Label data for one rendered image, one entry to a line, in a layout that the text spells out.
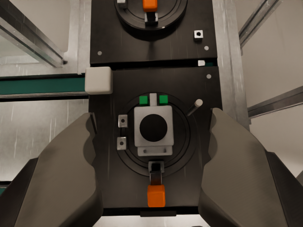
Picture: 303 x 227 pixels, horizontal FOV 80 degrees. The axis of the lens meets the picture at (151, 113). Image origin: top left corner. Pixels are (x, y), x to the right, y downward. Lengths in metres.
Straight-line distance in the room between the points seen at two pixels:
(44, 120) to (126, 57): 0.22
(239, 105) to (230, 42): 0.12
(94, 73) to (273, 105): 0.30
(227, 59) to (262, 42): 0.18
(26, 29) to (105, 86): 0.13
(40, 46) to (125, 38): 0.14
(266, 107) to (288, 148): 0.17
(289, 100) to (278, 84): 0.21
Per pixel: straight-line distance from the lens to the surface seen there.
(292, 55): 0.58
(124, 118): 0.29
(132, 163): 0.30
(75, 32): 0.43
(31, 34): 0.34
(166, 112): 0.21
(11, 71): 0.46
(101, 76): 0.33
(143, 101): 0.26
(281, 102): 0.33
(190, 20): 0.40
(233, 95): 0.37
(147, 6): 0.29
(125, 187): 0.33
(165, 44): 0.37
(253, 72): 0.52
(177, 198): 0.33
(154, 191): 0.22
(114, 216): 0.36
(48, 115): 0.44
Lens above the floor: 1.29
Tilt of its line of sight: 80 degrees down
